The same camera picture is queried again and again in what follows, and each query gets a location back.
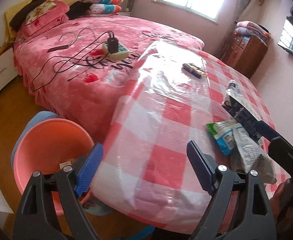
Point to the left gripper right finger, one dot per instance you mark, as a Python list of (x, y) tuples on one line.
[(239, 207)]

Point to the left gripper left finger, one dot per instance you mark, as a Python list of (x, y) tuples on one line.
[(36, 216)]

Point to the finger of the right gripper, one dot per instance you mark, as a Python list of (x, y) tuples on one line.
[(279, 149)]

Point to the grey wet wipes pack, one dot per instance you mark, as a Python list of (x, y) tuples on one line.
[(247, 155)]

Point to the green blue snack bag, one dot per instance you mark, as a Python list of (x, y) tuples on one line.
[(223, 134)]

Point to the crushed clear plastic bottle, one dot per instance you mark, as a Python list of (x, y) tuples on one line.
[(234, 88)]

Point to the small blue yellow wrapper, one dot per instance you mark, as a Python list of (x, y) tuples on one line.
[(194, 70)]

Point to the pink plastic trash bin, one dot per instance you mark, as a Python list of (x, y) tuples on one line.
[(48, 145)]

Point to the right hand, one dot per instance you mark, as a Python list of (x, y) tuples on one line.
[(282, 206)]

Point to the brown wooden cabinet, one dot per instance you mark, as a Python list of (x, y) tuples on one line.
[(244, 54)]

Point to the blue round stool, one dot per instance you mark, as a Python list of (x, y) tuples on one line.
[(38, 118)]

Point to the red checked tablecloth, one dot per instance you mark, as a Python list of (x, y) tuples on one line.
[(145, 172)]

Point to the folded blankets on cabinet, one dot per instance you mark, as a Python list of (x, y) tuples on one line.
[(248, 28)]

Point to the white nightstand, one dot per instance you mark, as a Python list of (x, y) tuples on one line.
[(7, 70)]

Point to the pink bed with blanket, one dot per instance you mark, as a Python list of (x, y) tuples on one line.
[(80, 83)]

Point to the black phone on bed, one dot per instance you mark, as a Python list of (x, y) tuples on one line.
[(58, 48)]

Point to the beige power strip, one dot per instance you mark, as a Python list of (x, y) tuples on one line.
[(121, 54)]

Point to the black charger adapter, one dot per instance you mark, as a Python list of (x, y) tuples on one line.
[(112, 43)]

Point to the dark clothes on headboard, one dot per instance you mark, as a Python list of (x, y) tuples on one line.
[(20, 17)]

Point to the pink folded quilt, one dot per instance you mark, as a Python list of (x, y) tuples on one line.
[(47, 15)]

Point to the lower cartoon pillow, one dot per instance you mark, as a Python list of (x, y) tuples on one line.
[(104, 8)]

